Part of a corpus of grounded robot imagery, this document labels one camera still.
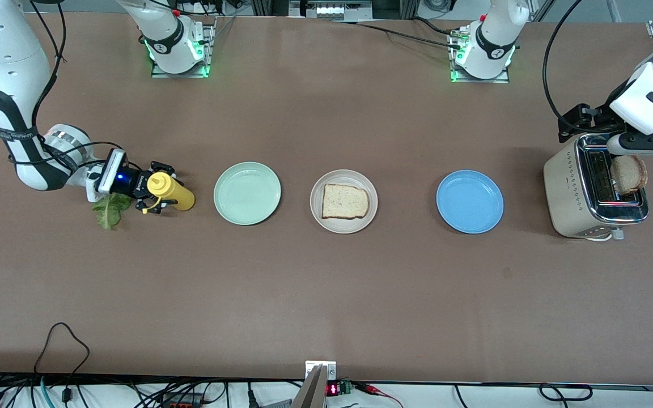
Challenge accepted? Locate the yellow mustard squeeze bottle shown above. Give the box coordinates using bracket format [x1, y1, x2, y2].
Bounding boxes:
[143, 172, 196, 214]

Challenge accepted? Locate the green lettuce leaf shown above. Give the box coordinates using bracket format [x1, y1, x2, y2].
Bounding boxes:
[91, 193, 134, 231]

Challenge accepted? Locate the brown bread slice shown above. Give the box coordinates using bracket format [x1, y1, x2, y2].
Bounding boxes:
[321, 184, 370, 220]
[612, 155, 648, 197]

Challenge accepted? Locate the light green plate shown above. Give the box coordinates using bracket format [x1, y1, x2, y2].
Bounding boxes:
[214, 162, 282, 226]

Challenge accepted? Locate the blue plate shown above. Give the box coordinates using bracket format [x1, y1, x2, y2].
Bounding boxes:
[436, 170, 504, 235]

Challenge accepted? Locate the beige plate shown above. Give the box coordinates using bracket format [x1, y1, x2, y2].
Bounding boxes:
[309, 169, 379, 235]

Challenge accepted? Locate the beige chrome toaster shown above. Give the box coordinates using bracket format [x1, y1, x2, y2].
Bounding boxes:
[543, 134, 650, 242]

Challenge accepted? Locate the grey equipment box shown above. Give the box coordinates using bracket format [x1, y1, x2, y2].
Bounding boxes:
[290, 0, 372, 19]

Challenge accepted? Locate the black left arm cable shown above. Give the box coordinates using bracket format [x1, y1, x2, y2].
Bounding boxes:
[542, 0, 593, 134]

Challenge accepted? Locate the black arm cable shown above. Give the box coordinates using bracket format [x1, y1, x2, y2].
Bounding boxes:
[542, 0, 593, 134]
[6, 0, 129, 171]

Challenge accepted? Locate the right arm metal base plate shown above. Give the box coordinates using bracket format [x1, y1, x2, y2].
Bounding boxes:
[151, 16, 217, 79]

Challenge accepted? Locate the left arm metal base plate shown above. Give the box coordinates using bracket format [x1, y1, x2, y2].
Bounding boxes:
[448, 28, 511, 84]

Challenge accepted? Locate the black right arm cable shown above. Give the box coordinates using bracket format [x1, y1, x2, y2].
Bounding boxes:
[6, 0, 129, 171]

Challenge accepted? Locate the black cable across table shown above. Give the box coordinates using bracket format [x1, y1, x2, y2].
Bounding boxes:
[332, 17, 466, 52]

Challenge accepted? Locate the thin black looped cable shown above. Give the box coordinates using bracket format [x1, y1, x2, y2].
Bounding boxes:
[35, 322, 90, 404]

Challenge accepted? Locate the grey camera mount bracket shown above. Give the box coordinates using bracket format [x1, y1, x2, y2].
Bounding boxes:
[291, 361, 337, 408]

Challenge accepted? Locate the black coiled cable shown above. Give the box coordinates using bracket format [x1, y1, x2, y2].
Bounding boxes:
[539, 384, 593, 402]

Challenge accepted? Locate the red wire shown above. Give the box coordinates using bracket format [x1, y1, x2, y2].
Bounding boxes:
[358, 383, 404, 408]

